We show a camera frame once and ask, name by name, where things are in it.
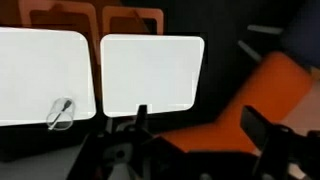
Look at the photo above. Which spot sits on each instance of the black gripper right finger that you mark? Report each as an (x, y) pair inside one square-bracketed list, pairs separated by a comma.
[(262, 133)]

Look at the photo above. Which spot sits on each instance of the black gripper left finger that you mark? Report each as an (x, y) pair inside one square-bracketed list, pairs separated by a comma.
[(141, 117)]

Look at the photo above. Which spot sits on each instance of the black and white marker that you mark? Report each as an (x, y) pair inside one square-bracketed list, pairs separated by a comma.
[(61, 113)]

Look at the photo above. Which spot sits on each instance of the white left side table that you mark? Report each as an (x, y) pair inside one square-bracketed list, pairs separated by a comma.
[(161, 72)]

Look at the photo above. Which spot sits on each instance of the white table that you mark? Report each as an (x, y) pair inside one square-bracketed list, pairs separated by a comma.
[(161, 72), (38, 67)]

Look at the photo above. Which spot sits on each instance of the clear glass cup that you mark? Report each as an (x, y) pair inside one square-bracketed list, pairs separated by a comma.
[(61, 113)]

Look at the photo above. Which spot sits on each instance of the white right side table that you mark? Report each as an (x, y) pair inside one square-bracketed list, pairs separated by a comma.
[(38, 67)]

